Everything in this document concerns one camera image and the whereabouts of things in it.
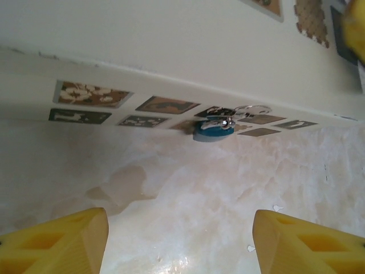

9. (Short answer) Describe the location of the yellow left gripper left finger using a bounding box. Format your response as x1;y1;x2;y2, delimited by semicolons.
0;207;110;274

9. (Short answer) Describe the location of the white picture-printed backdrop board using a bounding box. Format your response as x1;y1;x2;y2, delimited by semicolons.
0;0;365;138

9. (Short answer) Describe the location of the blue padlock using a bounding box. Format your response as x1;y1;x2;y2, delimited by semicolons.
192;116;238;143

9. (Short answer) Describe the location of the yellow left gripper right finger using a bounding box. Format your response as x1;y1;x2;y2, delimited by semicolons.
253;209;365;274

